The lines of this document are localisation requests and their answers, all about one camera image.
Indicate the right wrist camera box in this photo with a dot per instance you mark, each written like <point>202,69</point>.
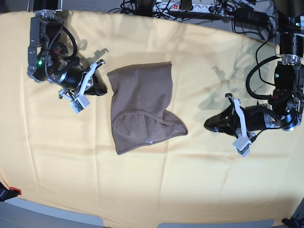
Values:
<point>80,103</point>

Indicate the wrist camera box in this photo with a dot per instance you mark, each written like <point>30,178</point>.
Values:
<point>80,103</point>
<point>242,146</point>

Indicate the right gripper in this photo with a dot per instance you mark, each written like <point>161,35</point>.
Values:
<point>71,75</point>

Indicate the brown T-shirt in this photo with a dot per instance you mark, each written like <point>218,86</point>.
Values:
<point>141,96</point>

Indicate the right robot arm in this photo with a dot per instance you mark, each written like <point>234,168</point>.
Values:
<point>52,54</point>

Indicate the black power adapter brick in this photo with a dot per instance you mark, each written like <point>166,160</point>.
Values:
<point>251,17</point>

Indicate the black clamp at right corner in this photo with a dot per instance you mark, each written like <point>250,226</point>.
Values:
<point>293,222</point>

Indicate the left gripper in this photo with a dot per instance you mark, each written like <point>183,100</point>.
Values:
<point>228,121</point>

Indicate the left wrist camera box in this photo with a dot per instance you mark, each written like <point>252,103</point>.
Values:
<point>242,146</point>

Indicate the yellow table cloth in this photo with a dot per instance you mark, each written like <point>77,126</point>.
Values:
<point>66,160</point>

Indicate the black clamp with red tip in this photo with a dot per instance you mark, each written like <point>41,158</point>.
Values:
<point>8,193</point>

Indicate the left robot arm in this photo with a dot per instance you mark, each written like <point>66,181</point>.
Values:
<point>283,109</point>

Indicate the white power strip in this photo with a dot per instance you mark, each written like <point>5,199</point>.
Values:
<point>195,8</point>

